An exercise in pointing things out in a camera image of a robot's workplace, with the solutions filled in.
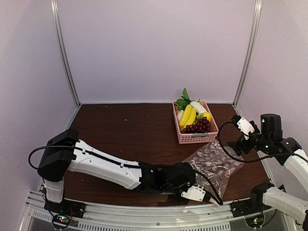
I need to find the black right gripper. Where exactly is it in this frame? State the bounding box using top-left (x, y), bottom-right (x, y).
top-left (227, 124), bottom-right (272, 157)

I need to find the clear zip top bag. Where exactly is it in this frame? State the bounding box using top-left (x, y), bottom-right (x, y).
top-left (184, 140), bottom-right (244, 198)

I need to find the pink plastic basket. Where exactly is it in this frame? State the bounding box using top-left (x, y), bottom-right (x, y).
top-left (173, 101), bottom-right (218, 144)

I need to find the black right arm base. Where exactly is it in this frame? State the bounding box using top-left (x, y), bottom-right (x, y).
top-left (230, 199), bottom-right (262, 218)

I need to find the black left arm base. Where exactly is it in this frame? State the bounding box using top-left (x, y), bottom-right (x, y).
top-left (43, 188), bottom-right (86, 218)

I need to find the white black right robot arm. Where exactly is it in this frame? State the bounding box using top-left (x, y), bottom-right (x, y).
top-left (228, 114), bottom-right (308, 231)

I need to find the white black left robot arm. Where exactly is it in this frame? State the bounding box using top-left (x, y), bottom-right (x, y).
top-left (37, 129), bottom-right (205, 214)

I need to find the dark red grape bunch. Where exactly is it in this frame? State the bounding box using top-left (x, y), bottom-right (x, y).
top-left (180, 117), bottom-right (214, 134)

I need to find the yellow lemon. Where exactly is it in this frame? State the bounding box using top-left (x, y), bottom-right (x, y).
top-left (203, 112), bottom-right (212, 122)

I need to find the yellow banana bunch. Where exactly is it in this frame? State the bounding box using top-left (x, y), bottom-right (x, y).
top-left (179, 104), bottom-right (196, 129)

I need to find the small napa cabbage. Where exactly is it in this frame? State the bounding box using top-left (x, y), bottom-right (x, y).
top-left (177, 110), bottom-right (184, 122)

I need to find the green grape bunch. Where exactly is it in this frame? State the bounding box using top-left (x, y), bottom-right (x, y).
top-left (196, 113), bottom-right (205, 120)

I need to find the white radish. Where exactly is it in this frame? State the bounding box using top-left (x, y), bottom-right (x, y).
top-left (190, 101), bottom-right (207, 114)

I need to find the green leafy vegetable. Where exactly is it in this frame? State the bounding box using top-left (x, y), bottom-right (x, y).
top-left (175, 88), bottom-right (191, 110)

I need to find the right circuit board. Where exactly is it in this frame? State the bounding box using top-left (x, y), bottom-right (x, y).
top-left (245, 215), bottom-right (265, 229)

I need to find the circuit board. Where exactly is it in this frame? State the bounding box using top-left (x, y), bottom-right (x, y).
top-left (245, 215), bottom-right (265, 229)
top-left (51, 214), bottom-right (71, 229)

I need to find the left circuit board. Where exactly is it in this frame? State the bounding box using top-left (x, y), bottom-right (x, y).
top-left (51, 214), bottom-right (71, 229)

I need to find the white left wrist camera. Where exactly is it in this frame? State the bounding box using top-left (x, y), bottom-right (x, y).
top-left (181, 185), bottom-right (206, 202)

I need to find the aluminium front rail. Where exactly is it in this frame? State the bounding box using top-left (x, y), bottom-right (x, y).
top-left (16, 190), bottom-right (301, 231)

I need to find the right aluminium frame post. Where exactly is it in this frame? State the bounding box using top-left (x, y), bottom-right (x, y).
top-left (232, 0), bottom-right (262, 108)

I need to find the aluminium frame post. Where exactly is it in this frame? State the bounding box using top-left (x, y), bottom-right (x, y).
top-left (232, 0), bottom-right (262, 108)
top-left (50, 0), bottom-right (81, 107)

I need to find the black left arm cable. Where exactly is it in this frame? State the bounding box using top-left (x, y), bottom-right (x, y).
top-left (28, 145), bottom-right (223, 205)

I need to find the left aluminium frame post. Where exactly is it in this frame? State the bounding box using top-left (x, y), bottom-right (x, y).
top-left (50, 0), bottom-right (81, 107)

